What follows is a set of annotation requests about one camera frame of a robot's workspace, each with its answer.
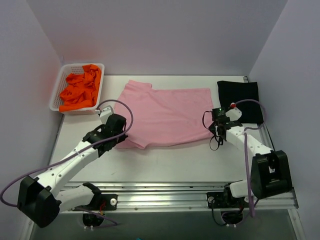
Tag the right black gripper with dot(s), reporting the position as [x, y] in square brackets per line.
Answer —
[220, 129]

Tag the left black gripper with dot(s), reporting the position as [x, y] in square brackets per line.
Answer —
[119, 136]

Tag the pink t-shirt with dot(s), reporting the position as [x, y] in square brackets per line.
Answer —
[163, 117]

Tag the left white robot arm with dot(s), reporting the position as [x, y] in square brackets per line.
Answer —
[42, 198]

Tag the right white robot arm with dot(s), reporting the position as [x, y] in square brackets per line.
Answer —
[267, 171]

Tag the black folded t-shirt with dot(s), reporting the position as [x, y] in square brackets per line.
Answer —
[232, 92]

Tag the orange crumpled t-shirt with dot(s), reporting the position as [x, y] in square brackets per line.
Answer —
[82, 90]

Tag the white plastic basket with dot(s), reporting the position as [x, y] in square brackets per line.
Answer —
[61, 84]

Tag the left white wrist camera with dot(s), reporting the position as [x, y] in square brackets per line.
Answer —
[105, 113]

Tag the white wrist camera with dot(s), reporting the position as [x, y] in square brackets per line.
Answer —
[105, 113]
[233, 113]

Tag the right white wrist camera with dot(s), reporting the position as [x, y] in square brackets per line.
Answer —
[233, 113]

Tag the aluminium rail frame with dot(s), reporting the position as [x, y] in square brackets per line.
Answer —
[162, 194]

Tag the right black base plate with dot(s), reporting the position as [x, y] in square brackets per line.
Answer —
[225, 200]

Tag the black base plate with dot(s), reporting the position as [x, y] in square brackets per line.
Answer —
[225, 200]
[102, 202]

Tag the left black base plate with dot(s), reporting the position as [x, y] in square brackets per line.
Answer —
[102, 202]

